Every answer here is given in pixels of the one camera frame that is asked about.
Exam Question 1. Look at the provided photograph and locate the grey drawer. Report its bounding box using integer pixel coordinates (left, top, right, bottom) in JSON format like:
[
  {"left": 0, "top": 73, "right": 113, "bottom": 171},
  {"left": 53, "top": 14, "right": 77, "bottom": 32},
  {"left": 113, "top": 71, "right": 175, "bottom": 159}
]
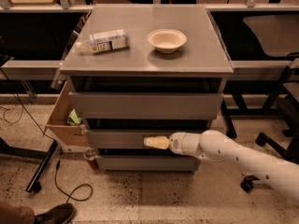
[
  {"left": 96, "top": 155, "right": 200, "bottom": 172},
  {"left": 85, "top": 128, "right": 211, "bottom": 150},
  {"left": 68, "top": 91, "right": 223, "bottom": 119}
]

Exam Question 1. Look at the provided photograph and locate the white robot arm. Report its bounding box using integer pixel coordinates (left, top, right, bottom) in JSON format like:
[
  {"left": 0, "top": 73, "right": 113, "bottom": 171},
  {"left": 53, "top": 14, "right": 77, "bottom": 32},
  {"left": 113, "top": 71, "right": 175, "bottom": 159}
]
[{"left": 144, "top": 130, "right": 299, "bottom": 202}]

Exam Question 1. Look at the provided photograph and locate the grey bottom drawer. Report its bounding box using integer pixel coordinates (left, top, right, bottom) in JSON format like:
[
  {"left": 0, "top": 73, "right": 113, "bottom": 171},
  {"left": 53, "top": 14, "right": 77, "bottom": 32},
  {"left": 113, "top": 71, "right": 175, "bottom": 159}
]
[{"left": 96, "top": 155, "right": 200, "bottom": 172}]

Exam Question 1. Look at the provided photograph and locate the grey drawer cabinet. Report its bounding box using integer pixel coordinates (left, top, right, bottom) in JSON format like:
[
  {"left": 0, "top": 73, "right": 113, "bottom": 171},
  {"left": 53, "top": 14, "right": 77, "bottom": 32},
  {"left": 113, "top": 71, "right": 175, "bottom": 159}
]
[{"left": 59, "top": 4, "right": 235, "bottom": 173}]

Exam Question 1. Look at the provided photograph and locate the grey top drawer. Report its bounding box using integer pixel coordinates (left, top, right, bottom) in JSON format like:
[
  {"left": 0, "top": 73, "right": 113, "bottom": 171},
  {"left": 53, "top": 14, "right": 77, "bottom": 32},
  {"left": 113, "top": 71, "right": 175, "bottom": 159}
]
[{"left": 68, "top": 91, "right": 223, "bottom": 119}]

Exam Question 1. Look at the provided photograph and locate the black desk leg right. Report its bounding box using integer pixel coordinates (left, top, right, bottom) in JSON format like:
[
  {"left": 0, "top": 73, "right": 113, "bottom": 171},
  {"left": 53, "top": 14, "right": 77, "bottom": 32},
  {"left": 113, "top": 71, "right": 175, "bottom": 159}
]
[{"left": 220, "top": 91, "right": 263, "bottom": 140}]

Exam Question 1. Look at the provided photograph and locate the black desk leg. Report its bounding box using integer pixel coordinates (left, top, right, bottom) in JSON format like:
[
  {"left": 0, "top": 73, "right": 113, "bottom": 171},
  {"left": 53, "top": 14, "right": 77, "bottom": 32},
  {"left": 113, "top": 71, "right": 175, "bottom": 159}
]
[
  {"left": 220, "top": 91, "right": 263, "bottom": 140},
  {"left": 0, "top": 138, "right": 58, "bottom": 193}
]

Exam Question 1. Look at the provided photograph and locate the clear glass jar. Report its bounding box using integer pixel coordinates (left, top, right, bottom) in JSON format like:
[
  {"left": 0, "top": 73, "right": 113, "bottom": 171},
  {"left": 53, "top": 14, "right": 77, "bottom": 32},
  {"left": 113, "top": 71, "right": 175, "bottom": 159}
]
[{"left": 83, "top": 147, "right": 98, "bottom": 170}]

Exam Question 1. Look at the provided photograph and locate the green crumpled bag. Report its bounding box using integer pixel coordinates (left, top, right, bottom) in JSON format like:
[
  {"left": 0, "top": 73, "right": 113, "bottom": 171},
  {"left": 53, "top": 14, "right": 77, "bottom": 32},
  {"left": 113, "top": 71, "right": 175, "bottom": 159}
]
[{"left": 66, "top": 109, "right": 82, "bottom": 126}]

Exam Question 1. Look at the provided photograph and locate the cardboard box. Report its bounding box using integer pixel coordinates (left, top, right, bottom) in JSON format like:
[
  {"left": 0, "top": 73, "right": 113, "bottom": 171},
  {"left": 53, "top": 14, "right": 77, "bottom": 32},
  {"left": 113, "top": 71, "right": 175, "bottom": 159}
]
[{"left": 46, "top": 83, "right": 89, "bottom": 152}]

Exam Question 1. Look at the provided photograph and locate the white paper bowl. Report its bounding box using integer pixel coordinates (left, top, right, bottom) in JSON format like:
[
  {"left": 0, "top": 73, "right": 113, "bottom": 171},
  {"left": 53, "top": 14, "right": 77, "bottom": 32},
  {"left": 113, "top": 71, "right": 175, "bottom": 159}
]
[{"left": 148, "top": 29, "right": 187, "bottom": 54}]

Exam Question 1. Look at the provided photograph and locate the plastic water bottle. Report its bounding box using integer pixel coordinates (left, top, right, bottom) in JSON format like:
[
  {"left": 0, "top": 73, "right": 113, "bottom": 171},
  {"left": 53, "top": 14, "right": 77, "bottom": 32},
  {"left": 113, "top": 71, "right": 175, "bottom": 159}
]
[{"left": 75, "top": 29, "right": 129, "bottom": 54}]

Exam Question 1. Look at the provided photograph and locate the black shoe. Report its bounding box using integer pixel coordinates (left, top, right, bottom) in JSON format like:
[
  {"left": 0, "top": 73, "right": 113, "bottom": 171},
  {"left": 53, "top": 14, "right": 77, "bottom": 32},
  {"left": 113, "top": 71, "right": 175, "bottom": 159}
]
[{"left": 34, "top": 203, "right": 76, "bottom": 224}]

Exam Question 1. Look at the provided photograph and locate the black desk leg left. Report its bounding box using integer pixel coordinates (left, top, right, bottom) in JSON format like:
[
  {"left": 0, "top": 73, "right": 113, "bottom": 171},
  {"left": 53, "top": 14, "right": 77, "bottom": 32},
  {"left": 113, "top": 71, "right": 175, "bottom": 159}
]
[{"left": 0, "top": 138, "right": 58, "bottom": 193}]

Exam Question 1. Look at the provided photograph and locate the black office chair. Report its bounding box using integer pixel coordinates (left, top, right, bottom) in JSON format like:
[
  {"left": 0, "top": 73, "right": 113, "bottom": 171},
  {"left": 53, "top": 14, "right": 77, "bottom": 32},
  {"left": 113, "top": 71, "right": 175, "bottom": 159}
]
[{"left": 240, "top": 14, "right": 299, "bottom": 194}]

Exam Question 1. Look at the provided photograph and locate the brown trouser leg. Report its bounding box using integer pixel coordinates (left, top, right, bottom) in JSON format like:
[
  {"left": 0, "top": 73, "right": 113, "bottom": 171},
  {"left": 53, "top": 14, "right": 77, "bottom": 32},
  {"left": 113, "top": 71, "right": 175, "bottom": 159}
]
[{"left": 0, "top": 202, "right": 35, "bottom": 224}]

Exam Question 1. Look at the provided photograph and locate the black floor cable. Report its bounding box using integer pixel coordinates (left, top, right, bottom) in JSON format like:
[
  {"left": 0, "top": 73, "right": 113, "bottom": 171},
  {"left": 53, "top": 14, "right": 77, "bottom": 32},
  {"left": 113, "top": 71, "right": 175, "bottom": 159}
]
[{"left": 0, "top": 68, "right": 93, "bottom": 203}]

